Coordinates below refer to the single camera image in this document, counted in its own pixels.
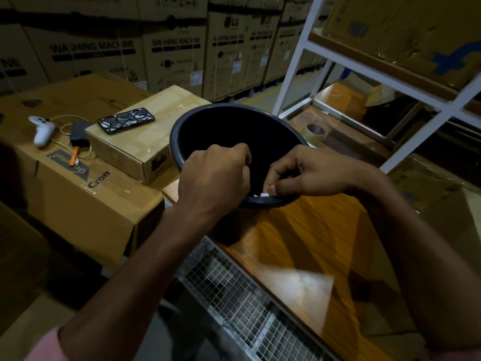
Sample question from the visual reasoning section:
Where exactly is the dark brown floor carton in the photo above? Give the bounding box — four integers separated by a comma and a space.
0, 201, 52, 337

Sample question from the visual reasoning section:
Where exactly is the white metal shelf rack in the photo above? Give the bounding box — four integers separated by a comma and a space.
272, 0, 481, 173

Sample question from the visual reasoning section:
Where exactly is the black plastic bucket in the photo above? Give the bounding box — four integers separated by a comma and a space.
169, 103, 311, 245

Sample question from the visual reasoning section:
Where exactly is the pink right shirt sleeve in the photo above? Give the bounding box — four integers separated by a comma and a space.
424, 345, 481, 361

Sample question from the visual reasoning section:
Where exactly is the large cardboard box dark print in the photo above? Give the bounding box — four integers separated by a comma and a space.
0, 72, 179, 267

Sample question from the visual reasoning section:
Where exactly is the pink shirt sleeve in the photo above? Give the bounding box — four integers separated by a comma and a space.
424, 345, 481, 361
24, 326, 70, 361

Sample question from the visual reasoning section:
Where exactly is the stack of large appliance cartons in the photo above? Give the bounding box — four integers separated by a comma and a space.
0, 0, 335, 104

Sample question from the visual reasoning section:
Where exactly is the small light cardboard box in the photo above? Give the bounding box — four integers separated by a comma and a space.
85, 85, 212, 186

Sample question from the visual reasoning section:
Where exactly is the wire mesh cage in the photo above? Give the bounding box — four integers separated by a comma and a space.
176, 236, 339, 361

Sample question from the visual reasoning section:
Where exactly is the person's right hand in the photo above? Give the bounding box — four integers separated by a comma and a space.
263, 144, 380, 198

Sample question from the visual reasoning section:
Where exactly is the person's right forearm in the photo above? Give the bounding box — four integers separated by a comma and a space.
345, 172, 481, 352

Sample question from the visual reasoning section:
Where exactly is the white handheld controller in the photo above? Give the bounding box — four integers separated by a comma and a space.
28, 116, 56, 148

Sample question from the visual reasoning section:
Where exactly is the person's left hand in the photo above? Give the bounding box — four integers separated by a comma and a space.
176, 143, 253, 224

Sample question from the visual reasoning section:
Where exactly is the black power adapter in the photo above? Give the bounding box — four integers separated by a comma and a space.
69, 121, 93, 148

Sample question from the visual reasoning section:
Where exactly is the black patterned smartphone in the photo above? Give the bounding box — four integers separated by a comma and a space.
97, 107, 156, 135

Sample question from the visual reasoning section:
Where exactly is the person's left forearm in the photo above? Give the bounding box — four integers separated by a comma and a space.
58, 205, 211, 361

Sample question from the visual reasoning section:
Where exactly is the pink left shirt sleeve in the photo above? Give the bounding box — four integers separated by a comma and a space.
24, 326, 70, 361

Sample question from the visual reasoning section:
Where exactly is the brown packing tape roll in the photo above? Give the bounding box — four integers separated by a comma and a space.
302, 123, 326, 147

